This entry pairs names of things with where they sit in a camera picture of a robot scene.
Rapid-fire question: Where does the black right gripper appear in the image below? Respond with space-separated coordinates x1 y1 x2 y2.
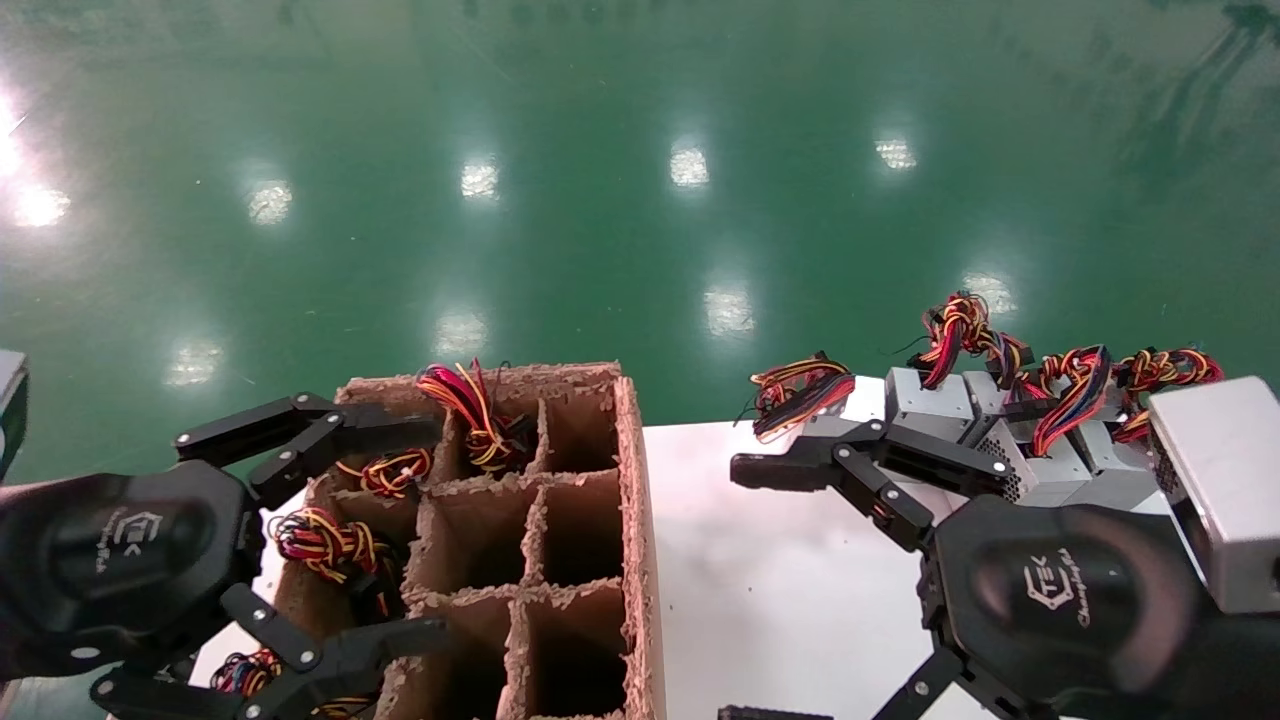
718 495 1201 720

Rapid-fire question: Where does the brown cardboard divider box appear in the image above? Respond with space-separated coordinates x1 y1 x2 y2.
270 362 669 720

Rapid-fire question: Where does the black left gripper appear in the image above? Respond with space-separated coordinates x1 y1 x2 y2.
0 393 448 720

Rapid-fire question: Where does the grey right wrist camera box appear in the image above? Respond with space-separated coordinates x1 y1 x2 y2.
1145 375 1280 616

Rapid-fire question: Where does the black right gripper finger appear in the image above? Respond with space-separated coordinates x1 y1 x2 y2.
730 418 1016 551

